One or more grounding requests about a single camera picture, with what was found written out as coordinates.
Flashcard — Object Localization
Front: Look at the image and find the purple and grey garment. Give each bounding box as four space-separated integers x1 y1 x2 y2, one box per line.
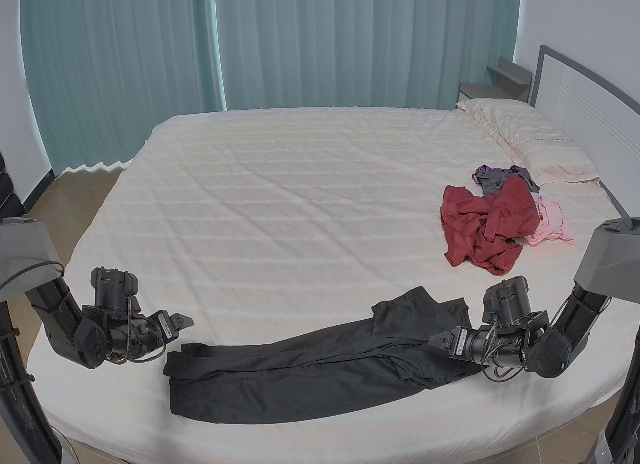
472 164 541 197

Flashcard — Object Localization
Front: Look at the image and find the dark red garment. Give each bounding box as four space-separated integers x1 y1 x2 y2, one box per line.
440 174 541 275

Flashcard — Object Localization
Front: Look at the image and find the blue-green curtain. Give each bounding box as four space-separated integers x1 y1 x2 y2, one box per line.
22 0 228 175
212 0 521 111

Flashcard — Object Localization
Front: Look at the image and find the grey bedside table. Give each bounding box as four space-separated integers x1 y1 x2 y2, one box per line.
458 57 532 102

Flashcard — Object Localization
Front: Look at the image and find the black T-shirt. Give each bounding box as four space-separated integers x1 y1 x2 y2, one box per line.
163 286 488 425

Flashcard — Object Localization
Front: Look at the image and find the pink garment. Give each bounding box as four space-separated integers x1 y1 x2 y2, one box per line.
522 197 576 247

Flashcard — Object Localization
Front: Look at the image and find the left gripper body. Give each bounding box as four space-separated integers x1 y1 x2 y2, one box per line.
119 308 180 361

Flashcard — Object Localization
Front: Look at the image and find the cream pillow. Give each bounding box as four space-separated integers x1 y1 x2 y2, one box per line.
455 98 600 186

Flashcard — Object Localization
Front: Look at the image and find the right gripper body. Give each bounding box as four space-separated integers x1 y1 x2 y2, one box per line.
450 326 496 366

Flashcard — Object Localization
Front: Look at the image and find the bed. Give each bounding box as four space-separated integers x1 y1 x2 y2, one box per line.
25 44 640 453

